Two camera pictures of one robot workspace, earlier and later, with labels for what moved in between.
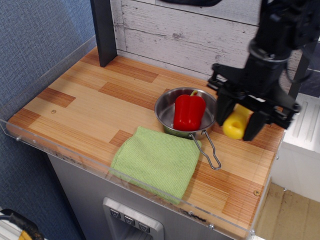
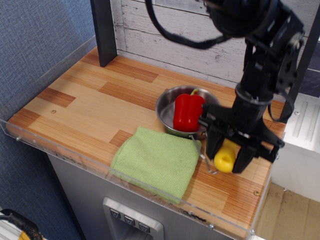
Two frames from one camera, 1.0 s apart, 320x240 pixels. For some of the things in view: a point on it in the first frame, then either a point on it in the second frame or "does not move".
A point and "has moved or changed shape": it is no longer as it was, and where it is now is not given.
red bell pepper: (189, 112) does not move
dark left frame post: (102, 17) does not move
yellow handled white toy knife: (234, 126) has moved or changed shape
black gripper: (255, 87) → (244, 123)
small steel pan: (164, 106) does not move
